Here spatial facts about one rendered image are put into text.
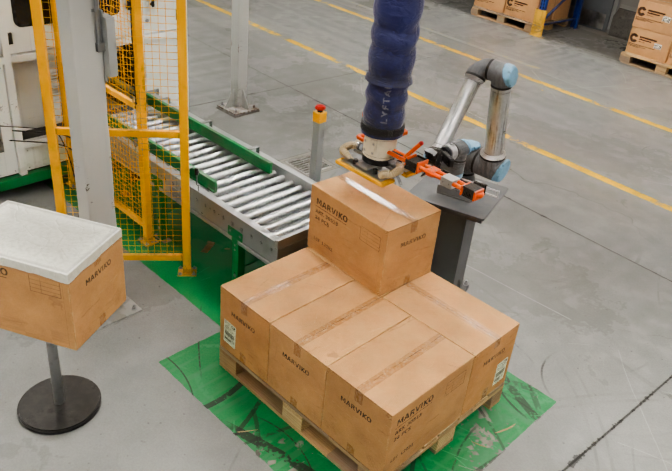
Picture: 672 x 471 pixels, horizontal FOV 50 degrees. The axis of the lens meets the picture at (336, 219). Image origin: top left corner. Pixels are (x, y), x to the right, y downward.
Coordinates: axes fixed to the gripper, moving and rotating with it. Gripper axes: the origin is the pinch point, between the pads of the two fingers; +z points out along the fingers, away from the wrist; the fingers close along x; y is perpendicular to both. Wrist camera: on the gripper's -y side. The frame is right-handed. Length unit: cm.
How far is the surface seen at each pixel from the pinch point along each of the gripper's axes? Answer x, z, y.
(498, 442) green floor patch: -124, 5, -80
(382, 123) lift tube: 16.8, 11.1, 20.6
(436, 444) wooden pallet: -117, 37, -64
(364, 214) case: -29.7, 21.2, 16.1
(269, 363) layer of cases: -95, 83, 13
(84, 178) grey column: -32, 117, 131
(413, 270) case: -63, -2, -4
